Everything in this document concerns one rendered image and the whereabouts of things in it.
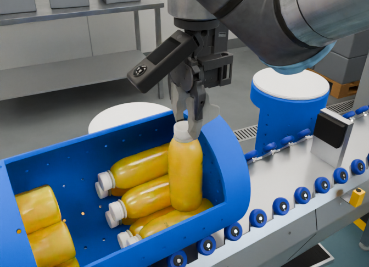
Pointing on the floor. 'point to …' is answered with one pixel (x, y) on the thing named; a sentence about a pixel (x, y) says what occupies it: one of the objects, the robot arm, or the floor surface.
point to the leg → (365, 238)
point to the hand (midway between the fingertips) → (184, 128)
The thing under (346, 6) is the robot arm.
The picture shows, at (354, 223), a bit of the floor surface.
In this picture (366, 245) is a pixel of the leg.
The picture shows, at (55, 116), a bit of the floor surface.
